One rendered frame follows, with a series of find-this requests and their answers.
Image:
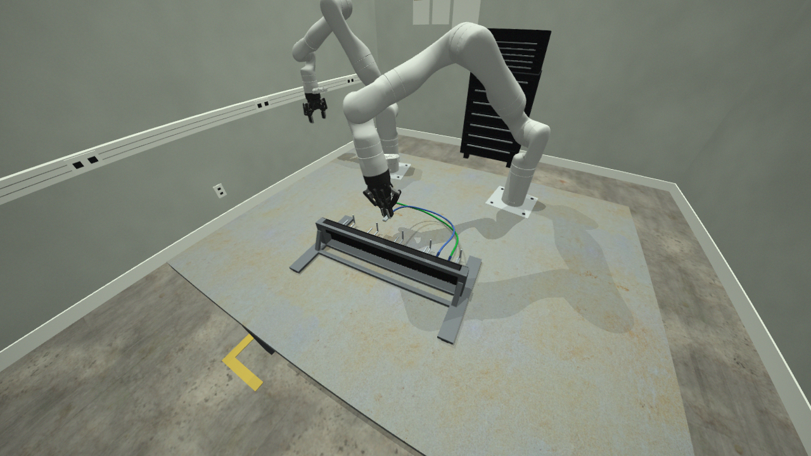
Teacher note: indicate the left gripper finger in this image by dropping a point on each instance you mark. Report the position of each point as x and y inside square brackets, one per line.
[388, 203]
[377, 202]

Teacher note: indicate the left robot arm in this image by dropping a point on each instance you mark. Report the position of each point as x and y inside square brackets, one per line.
[473, 47]

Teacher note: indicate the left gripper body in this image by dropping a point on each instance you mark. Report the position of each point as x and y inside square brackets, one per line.
[381, 181]

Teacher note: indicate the black network patch panel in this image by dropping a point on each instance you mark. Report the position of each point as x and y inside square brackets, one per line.
[427, 269]

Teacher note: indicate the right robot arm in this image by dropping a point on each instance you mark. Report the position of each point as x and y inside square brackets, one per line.
[334, 12]

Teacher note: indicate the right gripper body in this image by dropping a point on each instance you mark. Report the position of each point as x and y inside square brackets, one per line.
[313, 98]

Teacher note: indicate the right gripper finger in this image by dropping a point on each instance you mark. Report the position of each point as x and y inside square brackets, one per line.
[307, 111]
[323, 107]

